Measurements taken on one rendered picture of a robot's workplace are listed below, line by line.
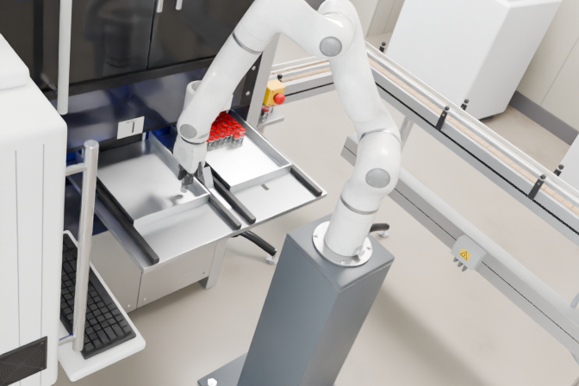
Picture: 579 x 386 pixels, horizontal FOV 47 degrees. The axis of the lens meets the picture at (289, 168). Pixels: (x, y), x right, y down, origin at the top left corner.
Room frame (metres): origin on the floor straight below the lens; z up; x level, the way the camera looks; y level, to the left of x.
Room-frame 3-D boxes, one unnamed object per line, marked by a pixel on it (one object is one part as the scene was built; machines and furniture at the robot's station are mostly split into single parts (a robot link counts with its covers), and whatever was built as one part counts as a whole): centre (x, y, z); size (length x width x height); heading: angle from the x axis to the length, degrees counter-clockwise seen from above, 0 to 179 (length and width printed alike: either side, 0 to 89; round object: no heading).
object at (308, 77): (2.36, 0.08, 0.92); 0.69 x 0.15 x 0.16; 141
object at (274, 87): (2.04, 0.15, 1.00); 0.08 x 0.07 x 0.07; 51
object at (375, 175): (1.49, -0.22, 1.16); 0.19 x 0.12 x 0.24; 2
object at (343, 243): (1.52, -0.22, 0.95); 0.19 x 0.19 x 0.18
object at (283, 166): (1.78, 0.21, 0.90); 0.34 x 0.26 x 0.04; 51
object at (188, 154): (1.50, 0.29, 1.06); 0.10 x 0.07 x 0.11; 51
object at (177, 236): (1.60, 0.26, 0.87); 0.70 x 0.48 x 0.02; 141
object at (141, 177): (1.51, 0.42, 0.90); 0.34 x 0.26 x 0.04; 51
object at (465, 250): (2.10, -0.81, 0.50); 0.12 x 0.05 x 0.09; 51
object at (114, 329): (1.10, 0.44, 0.82); 0.40 x 0.14 x 0.02; 50
